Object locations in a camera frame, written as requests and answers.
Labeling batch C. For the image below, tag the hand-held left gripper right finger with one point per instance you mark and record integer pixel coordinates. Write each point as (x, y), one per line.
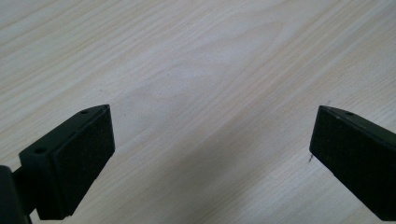
(358, 149)

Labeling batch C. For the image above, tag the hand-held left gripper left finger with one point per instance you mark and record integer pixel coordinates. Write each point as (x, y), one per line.
(73, 165)

